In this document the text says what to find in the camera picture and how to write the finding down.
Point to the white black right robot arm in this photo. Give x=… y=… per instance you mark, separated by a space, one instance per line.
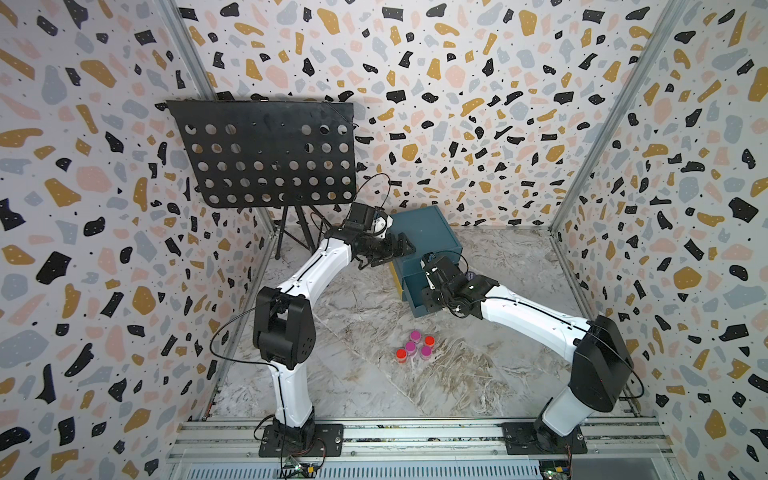
x=600 y=363

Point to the black perforated music stand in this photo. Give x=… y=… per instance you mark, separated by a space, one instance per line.
x=269 y=154

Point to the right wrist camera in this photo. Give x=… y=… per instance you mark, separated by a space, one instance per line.
x=442 y=267

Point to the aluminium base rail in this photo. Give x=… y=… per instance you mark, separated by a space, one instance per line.
x=495 y=448

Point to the green circuit board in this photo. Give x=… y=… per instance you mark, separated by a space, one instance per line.
x=293 y=468

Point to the aluminium corner post right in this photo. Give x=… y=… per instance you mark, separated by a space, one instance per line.
x=668 y=19

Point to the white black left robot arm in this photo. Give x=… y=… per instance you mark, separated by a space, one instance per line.
x=284 y=329

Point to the teal drawer cabinet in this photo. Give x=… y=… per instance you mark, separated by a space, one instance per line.
x=429 y=232

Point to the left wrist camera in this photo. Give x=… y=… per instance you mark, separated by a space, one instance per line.
x=367 y=219

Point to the aluminium corner post left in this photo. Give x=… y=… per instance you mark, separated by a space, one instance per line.
x=168 y=11

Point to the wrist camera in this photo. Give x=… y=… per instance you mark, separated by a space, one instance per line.
x=442 y=267
x=367 y=219

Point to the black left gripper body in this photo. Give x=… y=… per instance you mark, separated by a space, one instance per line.
x=382 y=250

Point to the aluminium corner post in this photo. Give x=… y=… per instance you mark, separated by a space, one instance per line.
x=668 y=19
x=168 y=11

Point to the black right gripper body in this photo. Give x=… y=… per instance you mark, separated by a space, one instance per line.
x=431 y=300

